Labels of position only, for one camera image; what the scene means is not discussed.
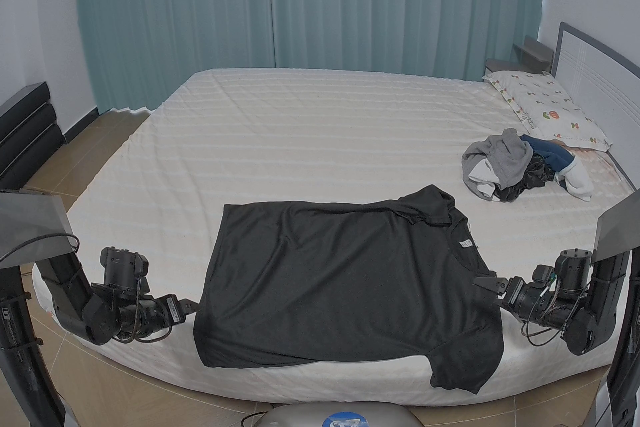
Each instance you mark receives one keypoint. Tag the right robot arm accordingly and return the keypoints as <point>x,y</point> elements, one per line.
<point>595,315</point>

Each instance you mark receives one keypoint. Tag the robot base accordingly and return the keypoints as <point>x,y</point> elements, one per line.
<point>300,417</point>

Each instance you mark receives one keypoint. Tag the black chest of drawers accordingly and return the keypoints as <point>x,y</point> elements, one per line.
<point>25,140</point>

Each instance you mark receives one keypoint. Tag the white printed pillow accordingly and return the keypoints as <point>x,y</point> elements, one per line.
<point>550,104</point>

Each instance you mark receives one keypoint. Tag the pile of clothes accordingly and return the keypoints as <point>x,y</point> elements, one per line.
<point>505,160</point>

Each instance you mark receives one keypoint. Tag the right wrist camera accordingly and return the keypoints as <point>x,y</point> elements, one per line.
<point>542,276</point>

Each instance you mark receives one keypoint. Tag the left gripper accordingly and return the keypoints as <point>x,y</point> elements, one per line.
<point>162,312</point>

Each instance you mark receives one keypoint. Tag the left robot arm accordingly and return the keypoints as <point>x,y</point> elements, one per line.
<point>70,300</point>

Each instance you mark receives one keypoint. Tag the grey bedside table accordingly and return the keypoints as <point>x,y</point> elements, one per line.
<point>535,50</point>

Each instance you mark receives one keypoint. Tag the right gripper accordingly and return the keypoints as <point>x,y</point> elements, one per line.
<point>522,300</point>

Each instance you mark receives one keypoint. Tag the black T-shirt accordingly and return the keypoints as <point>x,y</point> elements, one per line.
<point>340,275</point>

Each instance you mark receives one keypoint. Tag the bed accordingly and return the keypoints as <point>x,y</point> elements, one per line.
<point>325,124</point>

